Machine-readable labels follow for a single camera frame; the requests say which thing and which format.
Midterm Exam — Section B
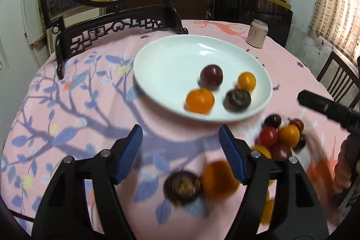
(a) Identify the person's right hand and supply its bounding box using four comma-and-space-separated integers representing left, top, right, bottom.
334, 141, 351, 195

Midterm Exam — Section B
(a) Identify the round orange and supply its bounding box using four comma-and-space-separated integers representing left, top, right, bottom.
277, 125, 301, 149

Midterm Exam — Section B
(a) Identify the white oval plate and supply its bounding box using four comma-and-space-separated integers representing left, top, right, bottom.
133, 34, 273, 123

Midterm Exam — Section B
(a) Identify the small dark brown fruit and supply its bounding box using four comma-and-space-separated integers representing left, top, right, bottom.
288, 118, 305, 131

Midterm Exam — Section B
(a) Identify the pink beverage can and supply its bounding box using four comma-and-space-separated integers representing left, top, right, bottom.
246, 19, 269, 48

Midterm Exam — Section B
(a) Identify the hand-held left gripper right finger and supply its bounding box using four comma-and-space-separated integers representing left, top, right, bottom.
219, 124, 329, 240

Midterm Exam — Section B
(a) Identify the black glossy panel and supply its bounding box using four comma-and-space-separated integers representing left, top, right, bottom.
212, 0, 293, 48

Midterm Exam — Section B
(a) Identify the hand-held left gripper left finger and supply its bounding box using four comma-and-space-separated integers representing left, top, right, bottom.
31, 124, 144, 240

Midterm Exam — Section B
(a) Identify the small orange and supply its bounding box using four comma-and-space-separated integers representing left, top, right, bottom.
237, 72, 257, 92

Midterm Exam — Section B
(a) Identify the red cherry tomato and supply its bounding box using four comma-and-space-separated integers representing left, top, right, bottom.
257, 127, 279, 148

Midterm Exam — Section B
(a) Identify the dark purple plum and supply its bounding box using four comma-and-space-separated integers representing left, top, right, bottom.
223, 88, 252, 112

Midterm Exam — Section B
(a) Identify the dark purple mangosteen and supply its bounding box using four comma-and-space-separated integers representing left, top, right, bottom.
163, 171, 202, 205

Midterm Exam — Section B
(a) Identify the small yellow tomato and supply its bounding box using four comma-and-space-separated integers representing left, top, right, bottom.
250, 145, 272, 159

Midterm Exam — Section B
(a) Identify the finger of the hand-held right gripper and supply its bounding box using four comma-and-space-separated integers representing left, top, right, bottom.
297, 90, 360, 134

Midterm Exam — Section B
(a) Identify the large orange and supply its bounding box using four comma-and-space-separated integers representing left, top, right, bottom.
201, 161, 240, 200

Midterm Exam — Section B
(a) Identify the brown wooden board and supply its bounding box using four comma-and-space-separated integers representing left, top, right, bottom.
107, 0, 215, 21

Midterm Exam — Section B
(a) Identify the dark wooden chair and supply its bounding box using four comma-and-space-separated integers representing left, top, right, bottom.
316, 50, 360, 110

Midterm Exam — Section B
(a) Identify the small dark red plum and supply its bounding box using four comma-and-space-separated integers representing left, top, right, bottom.
295, 134, 308, 150

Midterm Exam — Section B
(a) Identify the orange mandarin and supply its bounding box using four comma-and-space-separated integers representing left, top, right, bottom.
185, 87, 216, 114

